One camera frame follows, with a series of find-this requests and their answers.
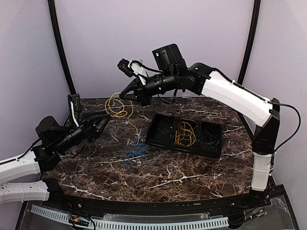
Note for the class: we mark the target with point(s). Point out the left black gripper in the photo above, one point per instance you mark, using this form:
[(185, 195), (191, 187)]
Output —
[(91, 130)]

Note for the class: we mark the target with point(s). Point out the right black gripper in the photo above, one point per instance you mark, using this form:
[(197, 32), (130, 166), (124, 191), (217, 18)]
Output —
[(136, 86)]

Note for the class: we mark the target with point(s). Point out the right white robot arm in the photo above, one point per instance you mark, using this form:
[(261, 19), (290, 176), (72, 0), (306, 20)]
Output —
[(211, 82)]

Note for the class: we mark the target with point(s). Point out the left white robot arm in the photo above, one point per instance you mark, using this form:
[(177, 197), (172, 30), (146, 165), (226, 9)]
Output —
[(37, 159)]

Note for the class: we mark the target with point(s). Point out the black bin near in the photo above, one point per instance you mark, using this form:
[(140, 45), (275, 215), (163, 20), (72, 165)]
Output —
[(160, 131)]

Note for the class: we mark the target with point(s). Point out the black bin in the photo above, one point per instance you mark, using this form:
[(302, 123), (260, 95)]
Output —
[(185, 136), (160, 131), (210, 140)]

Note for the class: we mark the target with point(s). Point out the black bin middle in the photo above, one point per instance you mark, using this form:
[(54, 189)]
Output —
[(185, 136)]

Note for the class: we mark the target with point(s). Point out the black bin far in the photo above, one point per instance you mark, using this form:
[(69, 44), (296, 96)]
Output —
[(210, 140)]

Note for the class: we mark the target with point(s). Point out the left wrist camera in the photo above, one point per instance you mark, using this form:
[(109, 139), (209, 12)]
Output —
[(75, 108)]

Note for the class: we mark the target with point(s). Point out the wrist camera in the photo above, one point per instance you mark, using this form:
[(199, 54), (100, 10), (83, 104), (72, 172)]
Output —
[(168, 59), (75, 108)]

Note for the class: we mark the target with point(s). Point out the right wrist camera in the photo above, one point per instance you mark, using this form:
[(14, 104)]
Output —
[(168, 59)]

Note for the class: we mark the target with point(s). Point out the left black corner post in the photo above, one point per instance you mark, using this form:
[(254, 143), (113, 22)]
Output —
[(60, 47)]

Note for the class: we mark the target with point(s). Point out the black corner post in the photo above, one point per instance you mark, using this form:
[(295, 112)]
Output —
[(249, 45), (60, 47)]

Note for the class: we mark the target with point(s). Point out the right black corner post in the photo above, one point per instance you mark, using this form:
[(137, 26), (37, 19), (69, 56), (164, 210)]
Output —
[(249, 45)]

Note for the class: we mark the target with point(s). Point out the white slotted cable duct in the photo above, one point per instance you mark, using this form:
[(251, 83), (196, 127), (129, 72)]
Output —
[(126, 222)]

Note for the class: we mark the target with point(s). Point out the black front rail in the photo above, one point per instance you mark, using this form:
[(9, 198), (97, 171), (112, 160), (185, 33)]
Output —
[(219, 206)]

